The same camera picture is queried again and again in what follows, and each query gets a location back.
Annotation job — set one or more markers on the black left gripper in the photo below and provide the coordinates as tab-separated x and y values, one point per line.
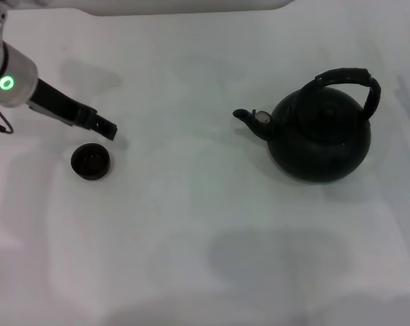
60	103

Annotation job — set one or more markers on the small black teacup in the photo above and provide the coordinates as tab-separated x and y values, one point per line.
90	162

